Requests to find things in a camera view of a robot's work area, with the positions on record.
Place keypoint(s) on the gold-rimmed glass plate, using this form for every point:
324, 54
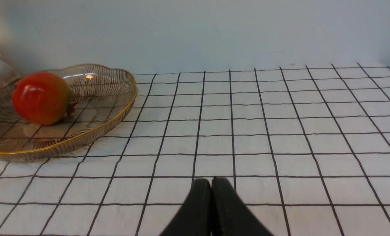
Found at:
104, 98

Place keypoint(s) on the white grid tablecloth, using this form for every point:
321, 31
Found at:
307, 150

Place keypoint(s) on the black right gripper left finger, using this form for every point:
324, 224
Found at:
192, 218

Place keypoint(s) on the red pomegranate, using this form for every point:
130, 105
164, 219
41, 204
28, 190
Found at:
43, 98

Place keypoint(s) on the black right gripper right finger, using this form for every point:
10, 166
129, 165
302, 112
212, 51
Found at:
229, 215

